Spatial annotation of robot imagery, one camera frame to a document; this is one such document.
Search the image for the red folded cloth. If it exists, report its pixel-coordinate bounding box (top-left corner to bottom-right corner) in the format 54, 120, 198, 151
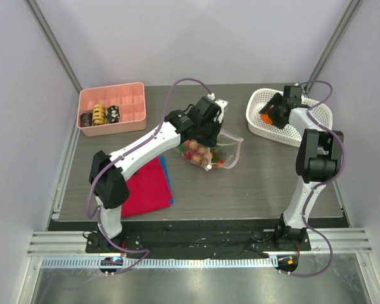
121, 157, 160, 218

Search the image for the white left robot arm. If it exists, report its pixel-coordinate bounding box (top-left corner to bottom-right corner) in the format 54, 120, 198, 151
88, 95, 228, 253

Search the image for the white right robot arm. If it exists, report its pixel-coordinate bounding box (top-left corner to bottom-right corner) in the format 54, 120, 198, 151
260, 85, 345, 250

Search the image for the black white patterned item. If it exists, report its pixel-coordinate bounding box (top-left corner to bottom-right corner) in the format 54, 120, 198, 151
106, 105, 120, 124

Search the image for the white perforated plastic basket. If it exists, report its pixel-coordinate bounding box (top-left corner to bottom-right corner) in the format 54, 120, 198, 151
246, 88, 333, 147

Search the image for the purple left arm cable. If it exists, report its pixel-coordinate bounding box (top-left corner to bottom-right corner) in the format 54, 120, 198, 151
87, 77, 216, 275

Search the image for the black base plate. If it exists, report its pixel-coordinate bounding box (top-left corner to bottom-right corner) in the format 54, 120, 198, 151
85, 219, 311, 260

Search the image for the yellow spiral item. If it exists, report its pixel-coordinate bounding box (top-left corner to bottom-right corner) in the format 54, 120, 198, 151
92, 104, 107, 126

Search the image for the dark brown round item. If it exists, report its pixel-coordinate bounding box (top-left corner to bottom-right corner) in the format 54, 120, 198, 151
80, 113, 92, 127

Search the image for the red yellow lychee bunch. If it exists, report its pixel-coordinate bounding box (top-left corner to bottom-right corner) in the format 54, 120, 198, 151
180, 141, 224, 170

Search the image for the orange fake orange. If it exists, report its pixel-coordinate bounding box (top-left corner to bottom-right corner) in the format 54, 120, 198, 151
260, 113, 273, 125

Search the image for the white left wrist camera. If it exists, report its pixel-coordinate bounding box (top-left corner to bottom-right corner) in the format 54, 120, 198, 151
207, 93, 229, 124

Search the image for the clear zip top bag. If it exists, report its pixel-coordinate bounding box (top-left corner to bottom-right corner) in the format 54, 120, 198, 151
174, 130, 244, 171

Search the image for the pink compartment tray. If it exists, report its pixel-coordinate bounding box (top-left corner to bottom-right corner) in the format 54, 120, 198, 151
76, 82, 147, 137

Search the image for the blue folded cloth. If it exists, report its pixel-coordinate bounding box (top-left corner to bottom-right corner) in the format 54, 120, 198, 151
157, 156, 174, 210

